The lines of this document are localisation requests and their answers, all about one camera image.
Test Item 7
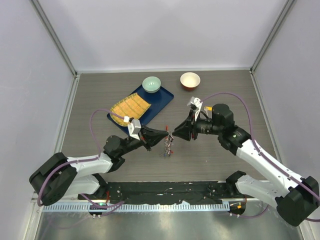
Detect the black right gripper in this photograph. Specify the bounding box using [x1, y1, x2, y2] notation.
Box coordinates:
[173, 109, 223, 141]

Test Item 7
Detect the keyring bunch with tags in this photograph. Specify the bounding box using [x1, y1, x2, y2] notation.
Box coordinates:
[159, 125, 174, 158]

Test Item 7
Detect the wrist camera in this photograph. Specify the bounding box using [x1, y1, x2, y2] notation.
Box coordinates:
[123, 116, 142, 140]
[187, 96, 203, 121]

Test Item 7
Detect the red bowl white inside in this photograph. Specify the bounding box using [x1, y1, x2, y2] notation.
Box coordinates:
[180, 72, 201, 91]

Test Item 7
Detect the blue rectangular tray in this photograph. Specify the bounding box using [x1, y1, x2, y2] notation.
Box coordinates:
[106, 85, 175, 137]

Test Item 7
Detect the key with yellow tag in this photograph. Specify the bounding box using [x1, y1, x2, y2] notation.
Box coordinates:
[203, 106, 212, 116]

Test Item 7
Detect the white slotted cable duct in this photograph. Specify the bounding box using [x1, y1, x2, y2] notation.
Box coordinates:
[42, 201, 230, 213]

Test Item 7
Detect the woven bamboo plate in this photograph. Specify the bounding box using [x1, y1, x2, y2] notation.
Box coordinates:
[110, 92, 152, 127]

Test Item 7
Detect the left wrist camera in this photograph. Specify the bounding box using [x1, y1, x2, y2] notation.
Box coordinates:
[123, 116, 142, 140]

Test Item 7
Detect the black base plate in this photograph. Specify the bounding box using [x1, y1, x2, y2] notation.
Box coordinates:
[88, 181, 251, 205]

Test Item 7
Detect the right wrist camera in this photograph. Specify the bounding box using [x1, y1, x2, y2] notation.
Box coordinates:
[187, 96, 203, 121]

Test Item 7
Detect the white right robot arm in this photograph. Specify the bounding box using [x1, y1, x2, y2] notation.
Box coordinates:
[173, 103, 320, 227]

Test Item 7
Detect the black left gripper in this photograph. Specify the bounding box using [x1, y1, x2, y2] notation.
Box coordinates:
[119, 124, 168, 156]

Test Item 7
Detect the light green bowl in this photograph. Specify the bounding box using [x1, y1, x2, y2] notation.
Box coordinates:
[142, 76, 162, 93]

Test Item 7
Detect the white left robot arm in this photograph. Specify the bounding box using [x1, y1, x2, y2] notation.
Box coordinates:
[29, 126, 169, 206]

